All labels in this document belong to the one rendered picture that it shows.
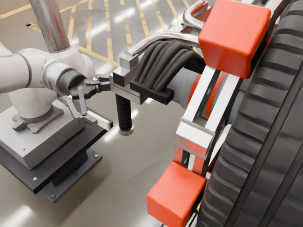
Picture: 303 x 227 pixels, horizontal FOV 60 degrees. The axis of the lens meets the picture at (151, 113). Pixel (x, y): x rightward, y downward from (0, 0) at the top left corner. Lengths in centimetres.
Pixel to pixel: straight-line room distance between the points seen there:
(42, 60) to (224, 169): 61
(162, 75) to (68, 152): 89
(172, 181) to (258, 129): 19
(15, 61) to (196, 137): 54
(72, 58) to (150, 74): 76
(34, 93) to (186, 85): 74
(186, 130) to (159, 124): 134
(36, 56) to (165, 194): 56
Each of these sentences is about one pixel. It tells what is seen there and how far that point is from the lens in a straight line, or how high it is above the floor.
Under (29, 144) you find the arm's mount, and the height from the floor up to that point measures 40.
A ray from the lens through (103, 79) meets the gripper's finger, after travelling 79.
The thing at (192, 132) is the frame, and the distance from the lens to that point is 45.
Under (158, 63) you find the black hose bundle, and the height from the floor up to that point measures 102.
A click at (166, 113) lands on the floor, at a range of 186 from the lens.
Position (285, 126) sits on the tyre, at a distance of 37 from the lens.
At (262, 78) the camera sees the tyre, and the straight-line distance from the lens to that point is 38.
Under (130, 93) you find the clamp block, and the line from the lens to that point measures 59.
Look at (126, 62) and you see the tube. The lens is 56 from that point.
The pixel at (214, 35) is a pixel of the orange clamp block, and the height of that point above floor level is 113.
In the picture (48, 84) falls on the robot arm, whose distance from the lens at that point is 82.
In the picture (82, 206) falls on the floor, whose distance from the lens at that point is 149.
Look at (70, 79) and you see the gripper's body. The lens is 76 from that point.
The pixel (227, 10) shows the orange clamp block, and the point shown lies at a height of 115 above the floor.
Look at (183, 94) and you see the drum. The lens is 68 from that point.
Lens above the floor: 130
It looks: 45 degrees down
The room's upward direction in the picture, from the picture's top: straight up
